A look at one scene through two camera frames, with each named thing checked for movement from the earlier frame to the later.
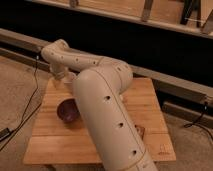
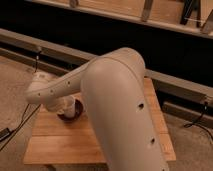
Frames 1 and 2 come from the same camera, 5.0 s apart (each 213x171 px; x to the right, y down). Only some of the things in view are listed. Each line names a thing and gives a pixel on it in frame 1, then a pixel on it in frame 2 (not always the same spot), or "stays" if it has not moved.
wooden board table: x=56 y=142 stays
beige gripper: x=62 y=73 to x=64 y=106
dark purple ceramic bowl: x=68 y=111 stays
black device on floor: x=4 y=133 stays
